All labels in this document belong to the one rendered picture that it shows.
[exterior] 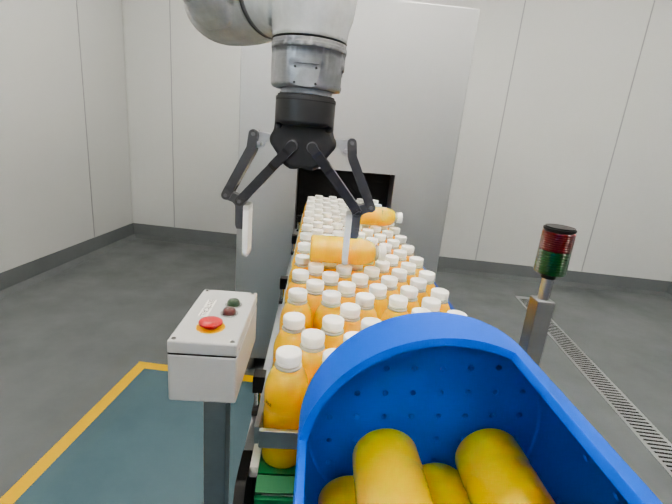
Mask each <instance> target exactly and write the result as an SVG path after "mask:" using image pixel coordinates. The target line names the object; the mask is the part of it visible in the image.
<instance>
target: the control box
mask: <svg viewBox="0 0 672 504"><path fill-rule="evenodd" d="M230 298H237V299H239V300H240V305H238V306H233V307H234V308H235V309H236V313H235V314H234V315H224V314H223V313H222V311H223V308H225V307H226V306H228V305H227V301H228V300H229V299H230ZM209 300H210V301H211V300H213V301H214V300H215V301H214V303H213V302H210V301H209ZM211 303H212V304H211ZM256 303H257V293H249V292H235V291H220V290H206V289H205V290H204V291H203V292H202V294H201V295H200V296H199V298H198V299H197V300H196V302H195V303H194V305H193V306H192V307H191V309H190V310H189V311H188V313H187V314H186V316H185V317H184V318H183V320H182V321H181V322H180V324H179V325H178V327H177V328H176V329H175V331H174V332H173V334H172V335H171V336H170V338H169V339H168V340H167V352H168V390H169V399H170V400H185V401H203V402H221V403H235V402H236V399H237V396H238V393H239V390H240V386H241V383H242V380H243V377H244V374H245V371H246V367H247V364H248V361H249V358H250V355H251V351H252V348H253V345H254V342H255V337H256V311H257V305H256ZM207 304H209V305H207ZM211 305H212V306H211ZM210 306H211V307H210ZM204 308H205V309H204ZM208 308H209V309H208ZM204 310H205V312H204ZM206 311H208V312H206ZM201 313H202V314H204V315H200V314H201ZM207 316H217V317H219V318H221V319H222V320H223V324H222V325H221V326H219V327H217V328H216V329H213V330H207V329H205V328H203V327H201V326H199V324H198V321H199V320H200V319H201V318H203V317H207Z"/></svg>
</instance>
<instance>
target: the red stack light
mask: <svg viewBox="0 0 672 504"><path fill-rule="evenodd" d="M541 233H542V234H541V236H540V241H539V245H538V246H539V248H541V249H543V250H546V251H549V252H553V253H559V254H570V253H572V251H573V247H574V243H575V239H576V236H577V235H576V234H574V235H566V234H559V233H554V232H550V231H547V230H545V229H544V228H543V229H542V232H541Z"/></svg>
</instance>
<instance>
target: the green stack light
mask: <svg viewBox="0 0 672 504"><path fill-rule="evenodd" d="M571 255H572V253H570V254H559V253H553V252H549V251H546V250H543V249H541V248H539V247H538V249H537V253H536V258H535V262H534V266H533V269H534V271H536V272H538V273H540V274H543V275H547V276H551V277H565V276H566V274H567V270H568V266H569V263H570V259H571Z"/></svg>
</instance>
